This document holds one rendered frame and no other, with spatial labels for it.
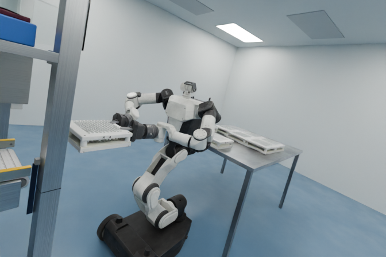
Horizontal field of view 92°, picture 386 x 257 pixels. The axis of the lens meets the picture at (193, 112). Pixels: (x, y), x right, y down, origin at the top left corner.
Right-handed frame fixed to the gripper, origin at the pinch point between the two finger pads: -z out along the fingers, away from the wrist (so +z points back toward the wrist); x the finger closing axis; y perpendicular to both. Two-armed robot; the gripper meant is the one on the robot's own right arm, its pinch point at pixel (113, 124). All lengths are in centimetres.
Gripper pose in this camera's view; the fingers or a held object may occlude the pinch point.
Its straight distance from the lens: 117.2
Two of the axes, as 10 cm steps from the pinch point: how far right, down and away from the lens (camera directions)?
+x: -2.4, 9.6, 1.2
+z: 1.0, -1.0, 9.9
